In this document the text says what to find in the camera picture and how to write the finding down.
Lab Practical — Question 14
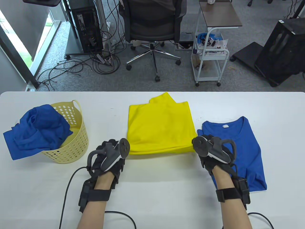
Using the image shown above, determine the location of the person's right hand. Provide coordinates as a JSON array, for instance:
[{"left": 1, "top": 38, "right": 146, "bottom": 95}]
[{"left": 192, "top": 135, "right": 239, "bottom": 183}]

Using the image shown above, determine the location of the person's left hand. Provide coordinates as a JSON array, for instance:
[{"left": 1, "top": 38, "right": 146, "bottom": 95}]
[{"left": 90, "top": 140, "right": 126, "bottom": 190}]

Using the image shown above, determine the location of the grey handheld controller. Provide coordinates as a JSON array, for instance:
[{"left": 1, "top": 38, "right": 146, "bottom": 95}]
[
  {"left": 192, "top": 136, "right": 237, "bottom": 165},
  {"left": 86, "top": 138, "right": 131, "bottom": 172}
]

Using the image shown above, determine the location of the blue t-shirt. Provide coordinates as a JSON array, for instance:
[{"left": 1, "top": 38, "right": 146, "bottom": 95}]
[
  {"left": 3, "top": 104, "right": 73, "bottom": 161},
  {"left": 197, "top": 116, "right": 267, "bottom": 192}
]

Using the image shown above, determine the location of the yellow t-shirt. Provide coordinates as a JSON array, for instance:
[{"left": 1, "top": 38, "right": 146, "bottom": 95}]
[{"left": 126, "top": 92, "right": 196, "bottom": 155}]

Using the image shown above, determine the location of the person's left forearm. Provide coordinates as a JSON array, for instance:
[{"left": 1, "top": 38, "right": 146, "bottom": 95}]
[{"left": 76, "top": 172, "right": 115, "bottom": 229}]

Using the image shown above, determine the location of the person's right forearm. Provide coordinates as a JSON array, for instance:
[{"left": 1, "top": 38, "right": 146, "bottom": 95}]
[{"left": 211, "top": 166, "right": 253, "bottom": 229}]

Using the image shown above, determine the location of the yellow perforated laundry basket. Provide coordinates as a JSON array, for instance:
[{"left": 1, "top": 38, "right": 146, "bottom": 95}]
[{"left": 41, "top": 100, "right": 89, "bottom": 164}]

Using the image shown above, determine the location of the white rolling utility cart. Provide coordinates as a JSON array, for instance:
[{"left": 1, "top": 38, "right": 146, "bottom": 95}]
[{"left": 191, "top": 27, "right": 230, "bottom": 87}]

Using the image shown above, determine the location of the brown bag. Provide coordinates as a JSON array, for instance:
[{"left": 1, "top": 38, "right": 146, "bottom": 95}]
[{"left": 192, "top": 54, "right": 205, "bottom": 71}]

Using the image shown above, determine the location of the black wheeled platform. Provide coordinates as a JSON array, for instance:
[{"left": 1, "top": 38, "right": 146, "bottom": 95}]
[{"left": 230, "top": 42, "right": 265, "bottom": 72}]

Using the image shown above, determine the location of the clear bag of papers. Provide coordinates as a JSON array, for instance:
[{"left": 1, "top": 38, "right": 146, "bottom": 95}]
[{"left": 205, "top": 38, "right": 229, "bottom": 56}]

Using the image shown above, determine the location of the grey rolling desk base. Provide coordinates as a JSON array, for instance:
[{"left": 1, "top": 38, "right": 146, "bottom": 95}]
[{"left": 65, "top": 24, "right": 105, "bottom": 60}]

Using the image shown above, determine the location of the blue cloth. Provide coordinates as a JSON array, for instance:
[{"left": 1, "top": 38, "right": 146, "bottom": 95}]
[{"left": 197, "top": 33, "right": 223, "bottom": 44}]

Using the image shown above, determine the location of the black floor box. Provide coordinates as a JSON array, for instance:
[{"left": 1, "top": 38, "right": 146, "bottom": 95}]
[{"left": 178, "top": 32, "right": 194, "bottom": 50}]

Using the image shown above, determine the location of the black computer case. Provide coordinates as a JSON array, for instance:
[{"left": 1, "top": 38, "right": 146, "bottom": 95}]
[{"left": 254, "top": 18, "right": 305, "bottom": 87}]

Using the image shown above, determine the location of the black computer tower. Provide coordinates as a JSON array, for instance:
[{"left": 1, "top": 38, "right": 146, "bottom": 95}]
[{"left": 69, "top": 0, "right": 104, "bottom": 53}]

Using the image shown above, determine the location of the black mesh office chair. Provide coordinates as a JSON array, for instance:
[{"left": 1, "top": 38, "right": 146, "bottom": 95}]
[{"left": 119, "top": 0, "right": 188, "bottom": 83}]

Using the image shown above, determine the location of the brown top side table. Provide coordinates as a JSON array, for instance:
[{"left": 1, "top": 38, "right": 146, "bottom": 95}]
[{"left": 195, "top": 0, "right": 243, "bottom": 30}]

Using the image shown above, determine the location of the black chair base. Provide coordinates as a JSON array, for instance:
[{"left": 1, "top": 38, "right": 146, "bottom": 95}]
[{"left": 247, "top": 0, "right": 274, "bottom": 7}]

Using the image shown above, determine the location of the black stand pole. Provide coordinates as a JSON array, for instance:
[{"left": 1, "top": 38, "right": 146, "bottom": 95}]
[{"left": 285, "top": 0, "right": 305, "bottom": 19}]

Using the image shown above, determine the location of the black desk top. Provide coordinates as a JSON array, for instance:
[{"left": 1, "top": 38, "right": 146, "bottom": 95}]
[{"left": 23, "top": 0, "right": 63, "bottom": 7}]

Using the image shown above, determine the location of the black wrist camera strap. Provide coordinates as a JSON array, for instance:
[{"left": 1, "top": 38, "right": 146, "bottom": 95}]
[
  {"left": 79, "top": 180, "right": 112, "bottom": 213},
  {"left": 216, "top": 178, "right": 251, "bottom": 211}
]

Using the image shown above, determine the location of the tangle of black floor cables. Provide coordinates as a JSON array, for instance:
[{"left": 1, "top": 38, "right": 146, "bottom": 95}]
[{"left": 36, "top": 0, "right": 128, "bottom": 92}]

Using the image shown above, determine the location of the black window frame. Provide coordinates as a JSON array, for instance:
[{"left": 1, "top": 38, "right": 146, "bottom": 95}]
[{"left": 0, "top": 31, "right": 40, "bottom": 89}]

